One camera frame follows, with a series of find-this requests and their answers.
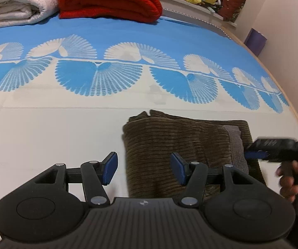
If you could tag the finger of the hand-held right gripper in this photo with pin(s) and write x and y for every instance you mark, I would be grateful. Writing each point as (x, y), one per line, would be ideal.
(255, 155)
(250, 146)

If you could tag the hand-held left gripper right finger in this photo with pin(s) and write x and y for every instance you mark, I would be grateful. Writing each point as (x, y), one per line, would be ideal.
(178, 170)

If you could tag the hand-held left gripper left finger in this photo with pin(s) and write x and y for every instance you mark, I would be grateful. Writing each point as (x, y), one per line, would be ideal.
(110, 168)

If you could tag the person's right hand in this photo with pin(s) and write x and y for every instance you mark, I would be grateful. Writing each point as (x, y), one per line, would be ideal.
(287, 179)

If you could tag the blue white patterned bed sheet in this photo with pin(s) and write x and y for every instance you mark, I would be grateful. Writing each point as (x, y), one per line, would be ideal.
(61, 122)

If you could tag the purple box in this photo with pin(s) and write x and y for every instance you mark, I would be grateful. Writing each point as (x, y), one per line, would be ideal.
(255, 41)

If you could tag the maroon cushion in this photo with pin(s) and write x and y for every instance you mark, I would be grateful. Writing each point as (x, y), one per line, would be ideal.
(232, 5)

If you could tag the white headboard shelf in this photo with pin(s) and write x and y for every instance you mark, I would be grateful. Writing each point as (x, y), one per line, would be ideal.
(190, 9)

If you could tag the wooden bed frame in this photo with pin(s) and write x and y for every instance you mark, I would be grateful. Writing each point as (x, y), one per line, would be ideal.
(268, 75)

